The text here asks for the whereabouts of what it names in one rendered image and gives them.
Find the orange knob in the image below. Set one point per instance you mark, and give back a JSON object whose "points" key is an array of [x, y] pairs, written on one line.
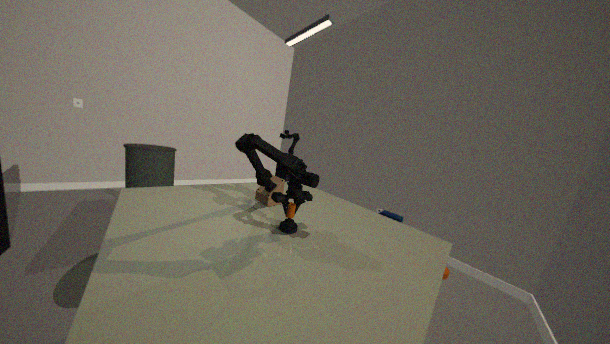
{"points": [[291, 210]]}

